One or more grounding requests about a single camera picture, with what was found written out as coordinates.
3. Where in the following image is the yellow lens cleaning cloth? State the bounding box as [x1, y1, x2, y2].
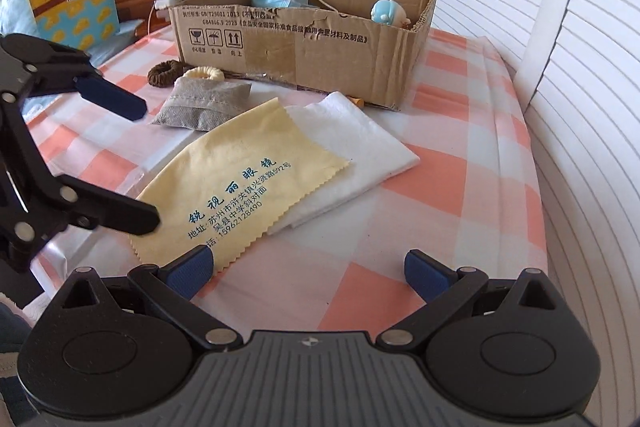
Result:
[130, 98, 348, 271]

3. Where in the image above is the white louvered closet door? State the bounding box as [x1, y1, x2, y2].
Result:
[435, 0, 639, 426]

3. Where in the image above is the grey fabric pouch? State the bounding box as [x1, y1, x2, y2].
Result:
[152, 77, 250, 132]

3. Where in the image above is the brown cardboard box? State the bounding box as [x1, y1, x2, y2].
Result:
[169, 0, 436, 109]

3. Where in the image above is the light blue pillow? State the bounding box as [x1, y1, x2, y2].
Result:
[0, 0, 39, 37]

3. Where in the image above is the cream hair scrunchie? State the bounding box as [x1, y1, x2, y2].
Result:
[183, 66, 226, 81]

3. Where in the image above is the pink white checkered tablecloth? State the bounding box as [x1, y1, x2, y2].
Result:
[19, 24, 549, 338]

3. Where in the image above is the blue white plush toy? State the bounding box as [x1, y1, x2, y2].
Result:
[370, 0, 412, 29]

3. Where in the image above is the white cloth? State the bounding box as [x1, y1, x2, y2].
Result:
[268, 92, 420, 235]

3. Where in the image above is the small orange cone toy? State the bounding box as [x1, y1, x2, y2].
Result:
[350, 98, 364, 108]

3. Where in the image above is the brown hair scrunchie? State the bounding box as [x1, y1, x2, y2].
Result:
[146, 60, 192, 88]

